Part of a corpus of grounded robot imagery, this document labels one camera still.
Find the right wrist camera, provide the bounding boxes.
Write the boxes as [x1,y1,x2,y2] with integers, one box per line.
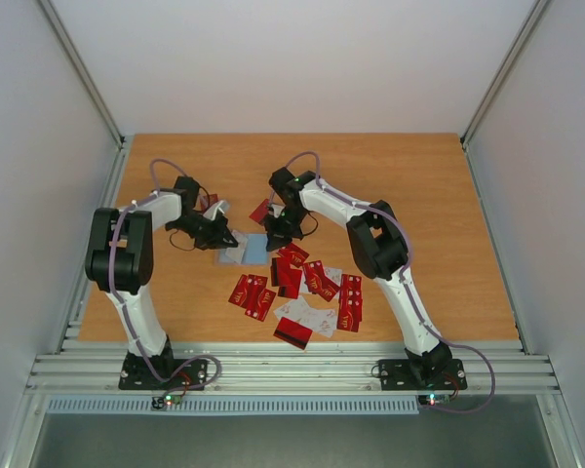
[268,204,284,217]

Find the red VIP card under pile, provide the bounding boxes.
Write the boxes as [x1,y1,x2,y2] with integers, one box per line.
[245,289,276,322]

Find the dark red magstripe card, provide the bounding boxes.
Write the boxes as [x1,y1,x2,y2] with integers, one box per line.
[273,317,313,350]
[270,257,302,299]

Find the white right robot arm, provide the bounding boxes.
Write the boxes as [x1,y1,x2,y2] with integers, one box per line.
[264,167,463,389]

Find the white card centre pile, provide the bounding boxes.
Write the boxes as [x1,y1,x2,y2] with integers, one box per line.
[274,297,312,327]

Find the red card far left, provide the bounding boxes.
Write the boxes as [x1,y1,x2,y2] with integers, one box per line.
[201,194,218,210]

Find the pink leather card holder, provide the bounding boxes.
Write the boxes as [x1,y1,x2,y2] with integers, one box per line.
[215,233,271,266]

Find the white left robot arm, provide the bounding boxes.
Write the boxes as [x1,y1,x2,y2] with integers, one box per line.
[85,175,238,388]

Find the red card stack right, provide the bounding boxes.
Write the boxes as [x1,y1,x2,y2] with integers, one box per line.
[336,274,363,332]

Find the aluminium front rail frame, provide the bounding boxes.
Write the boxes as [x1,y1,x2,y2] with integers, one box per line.
[25,340,561,395]

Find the red VIP card centre right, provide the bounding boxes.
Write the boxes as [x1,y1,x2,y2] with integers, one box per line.
[302,260,340,302]

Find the dark red magstripe card front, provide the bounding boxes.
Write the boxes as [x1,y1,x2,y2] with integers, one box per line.
[273,317,313,350]

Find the red VIP card top pile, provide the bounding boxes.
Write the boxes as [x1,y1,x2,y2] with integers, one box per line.
[276,243,309,268]

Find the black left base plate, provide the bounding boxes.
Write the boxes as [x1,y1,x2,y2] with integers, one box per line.
[118,360,209,391]

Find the dark red magstripe card centre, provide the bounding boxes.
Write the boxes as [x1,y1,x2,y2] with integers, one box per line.
[270,257,302,299]

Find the dark red card top centre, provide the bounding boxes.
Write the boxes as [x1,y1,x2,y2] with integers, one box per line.
[250,199,270,225]

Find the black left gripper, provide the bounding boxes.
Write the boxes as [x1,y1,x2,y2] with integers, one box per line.
[169,212,239,250]

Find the grey slotted cable duct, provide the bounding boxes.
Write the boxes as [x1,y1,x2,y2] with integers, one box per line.
[46,395,419,416]

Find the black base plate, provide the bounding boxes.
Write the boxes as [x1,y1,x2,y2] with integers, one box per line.
[377,359,468,391]
[118,360,209,391]

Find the red VIP card left pile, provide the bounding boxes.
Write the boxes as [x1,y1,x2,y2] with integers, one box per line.
[228,274,267,309]

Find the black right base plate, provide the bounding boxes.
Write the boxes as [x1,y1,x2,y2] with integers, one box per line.
[377,359,468,391]

